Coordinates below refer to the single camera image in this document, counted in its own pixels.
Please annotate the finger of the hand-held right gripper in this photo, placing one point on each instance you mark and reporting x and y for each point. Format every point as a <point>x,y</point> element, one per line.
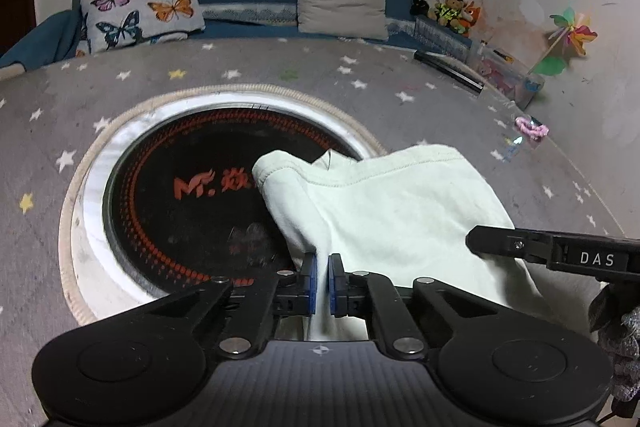
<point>507,244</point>

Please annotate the butterfly print pillow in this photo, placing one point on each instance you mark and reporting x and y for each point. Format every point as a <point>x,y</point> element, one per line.
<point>140,4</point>

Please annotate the round black induction cooktop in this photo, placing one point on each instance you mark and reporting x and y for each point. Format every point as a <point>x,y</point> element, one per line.
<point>190,207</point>

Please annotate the orange and green plush toys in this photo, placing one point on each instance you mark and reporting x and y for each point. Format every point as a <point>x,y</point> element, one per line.
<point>449,13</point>

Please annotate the person's right hand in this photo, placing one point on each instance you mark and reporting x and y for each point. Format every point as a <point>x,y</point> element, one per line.
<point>622,337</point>

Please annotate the colourful pinwheel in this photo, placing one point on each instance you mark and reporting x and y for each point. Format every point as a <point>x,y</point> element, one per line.
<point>575,34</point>

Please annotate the grey star-print tablecloth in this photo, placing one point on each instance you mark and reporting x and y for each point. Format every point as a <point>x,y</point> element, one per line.
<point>45,147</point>

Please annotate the long black box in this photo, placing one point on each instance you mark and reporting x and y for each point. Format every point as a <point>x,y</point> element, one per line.
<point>447,69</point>

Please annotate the pale green garment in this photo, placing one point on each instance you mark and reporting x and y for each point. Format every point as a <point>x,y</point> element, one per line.
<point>400,217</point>

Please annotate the clear plastic box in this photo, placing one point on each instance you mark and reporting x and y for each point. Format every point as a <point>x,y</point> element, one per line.
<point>510,77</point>

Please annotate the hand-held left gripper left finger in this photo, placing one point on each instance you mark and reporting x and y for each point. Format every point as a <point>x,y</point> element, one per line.
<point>311,283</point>

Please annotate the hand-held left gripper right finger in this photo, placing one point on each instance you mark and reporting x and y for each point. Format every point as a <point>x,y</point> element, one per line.
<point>334,286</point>

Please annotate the orange plush toy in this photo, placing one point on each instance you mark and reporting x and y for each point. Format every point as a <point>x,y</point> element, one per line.
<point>470,19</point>

